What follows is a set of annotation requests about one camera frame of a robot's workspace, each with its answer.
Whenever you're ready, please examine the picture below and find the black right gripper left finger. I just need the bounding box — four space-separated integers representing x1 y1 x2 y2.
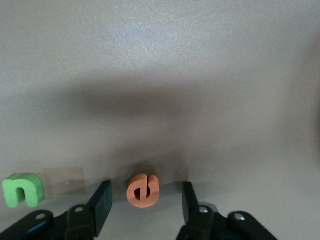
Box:
65 180 113 240

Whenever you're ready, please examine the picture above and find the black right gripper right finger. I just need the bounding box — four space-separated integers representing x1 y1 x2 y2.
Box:
176 181 230 240

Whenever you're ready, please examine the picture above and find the orange foam letter e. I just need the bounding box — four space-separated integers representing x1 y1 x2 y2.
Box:
125 173 161 209

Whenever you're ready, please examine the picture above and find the green foam letter n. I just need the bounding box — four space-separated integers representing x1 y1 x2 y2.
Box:
2 172 46 209

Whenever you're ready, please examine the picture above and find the clear tape patch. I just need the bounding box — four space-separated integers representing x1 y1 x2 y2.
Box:
43 167 89 196

